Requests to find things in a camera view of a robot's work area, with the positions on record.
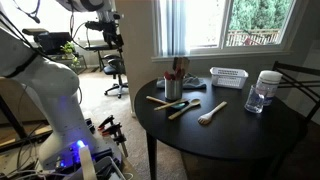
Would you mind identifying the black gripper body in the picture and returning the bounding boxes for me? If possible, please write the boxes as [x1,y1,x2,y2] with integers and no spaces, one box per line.
[100,21,122,41]

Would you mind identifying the small red utensil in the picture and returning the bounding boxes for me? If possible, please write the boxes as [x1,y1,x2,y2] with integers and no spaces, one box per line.
[163,70,174,81]

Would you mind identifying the metal utensil holder cup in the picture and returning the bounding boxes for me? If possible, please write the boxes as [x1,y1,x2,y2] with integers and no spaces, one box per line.
[164,77,184,102]

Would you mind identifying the light wooden spoon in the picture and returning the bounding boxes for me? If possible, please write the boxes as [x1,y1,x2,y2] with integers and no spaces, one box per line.
[167,97,202,121]

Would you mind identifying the black bench desk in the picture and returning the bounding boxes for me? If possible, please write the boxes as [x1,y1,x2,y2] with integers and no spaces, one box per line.
[83,42,122,72]

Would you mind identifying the dark office chair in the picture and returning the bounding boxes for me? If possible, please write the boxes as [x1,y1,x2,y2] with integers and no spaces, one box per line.
[102,54,130,100]

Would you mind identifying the glass side table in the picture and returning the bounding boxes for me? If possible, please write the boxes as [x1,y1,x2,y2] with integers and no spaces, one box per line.
[49,54,88,75]

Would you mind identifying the green potted plant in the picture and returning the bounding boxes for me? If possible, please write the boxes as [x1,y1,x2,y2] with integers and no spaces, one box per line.
[60,40,81,66]

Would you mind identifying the black monitor box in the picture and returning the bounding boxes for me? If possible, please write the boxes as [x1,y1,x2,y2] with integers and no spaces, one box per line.
[35,31,73,55]

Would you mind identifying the blue cloth towel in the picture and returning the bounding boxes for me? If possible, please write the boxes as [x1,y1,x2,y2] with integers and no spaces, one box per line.
[155,73,208,91]

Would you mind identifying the red and black clamps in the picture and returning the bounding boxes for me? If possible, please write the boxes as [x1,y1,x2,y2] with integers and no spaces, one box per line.
[97,114,130,158]

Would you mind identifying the white plastic basket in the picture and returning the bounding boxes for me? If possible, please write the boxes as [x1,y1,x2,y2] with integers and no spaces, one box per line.
[209,66,250,90]

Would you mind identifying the light wooden spork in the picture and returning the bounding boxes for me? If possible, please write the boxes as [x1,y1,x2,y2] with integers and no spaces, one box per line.
[197,100,229,126]

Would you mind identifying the black tripod leg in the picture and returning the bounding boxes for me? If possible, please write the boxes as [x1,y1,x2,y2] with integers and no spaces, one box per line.
[0,94,28,140]

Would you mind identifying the wooden deck railing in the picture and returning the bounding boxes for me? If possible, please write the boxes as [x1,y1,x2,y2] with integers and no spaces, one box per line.
[226,28,282,47]

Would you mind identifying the round black table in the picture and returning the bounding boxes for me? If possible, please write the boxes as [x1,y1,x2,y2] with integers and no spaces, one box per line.
[133,76,310,180]

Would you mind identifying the white plastic bottle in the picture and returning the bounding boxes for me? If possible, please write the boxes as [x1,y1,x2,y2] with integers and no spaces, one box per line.
[255,69,284,107]

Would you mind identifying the black metal chair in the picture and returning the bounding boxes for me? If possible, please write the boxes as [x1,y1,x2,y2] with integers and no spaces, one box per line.
[270,60,320,180]

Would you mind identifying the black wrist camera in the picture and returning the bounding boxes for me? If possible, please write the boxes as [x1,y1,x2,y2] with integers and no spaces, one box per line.
[84,20,105,32]

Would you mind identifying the teal spoon with wooden handle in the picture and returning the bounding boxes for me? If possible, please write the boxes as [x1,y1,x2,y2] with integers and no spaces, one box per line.
[153,98,190,112]

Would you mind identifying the white window frame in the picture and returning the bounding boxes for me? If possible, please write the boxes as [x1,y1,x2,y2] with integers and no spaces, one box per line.
[150,0,303,64]

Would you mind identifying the white upright post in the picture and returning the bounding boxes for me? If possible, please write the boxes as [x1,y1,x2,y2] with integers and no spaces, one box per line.
[78,144,98,180]

